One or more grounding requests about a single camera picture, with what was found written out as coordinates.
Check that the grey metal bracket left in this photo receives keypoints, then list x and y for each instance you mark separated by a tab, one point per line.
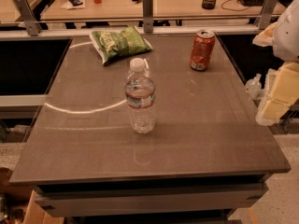
32	26

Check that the grey metal bracket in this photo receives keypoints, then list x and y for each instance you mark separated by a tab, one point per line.
148	16
263	20
32	26

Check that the green chip bag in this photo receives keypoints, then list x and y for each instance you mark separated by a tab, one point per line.
115	45

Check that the orange soda can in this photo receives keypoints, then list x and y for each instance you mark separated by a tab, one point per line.
203	45

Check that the grey metal bracket middle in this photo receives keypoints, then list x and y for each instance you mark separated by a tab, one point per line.
148	16

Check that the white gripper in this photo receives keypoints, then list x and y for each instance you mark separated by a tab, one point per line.
288	34

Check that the black mesh cup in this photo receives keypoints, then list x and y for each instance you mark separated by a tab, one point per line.
208	4

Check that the clear plastic water bottle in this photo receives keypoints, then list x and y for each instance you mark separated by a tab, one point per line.
139	89

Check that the cardboard box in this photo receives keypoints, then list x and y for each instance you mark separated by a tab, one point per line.
36	215

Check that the clear sanitizer bottle left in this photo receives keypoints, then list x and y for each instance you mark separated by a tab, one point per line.
253	86

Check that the grey metal bracket right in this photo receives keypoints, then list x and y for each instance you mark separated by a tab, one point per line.
263	20

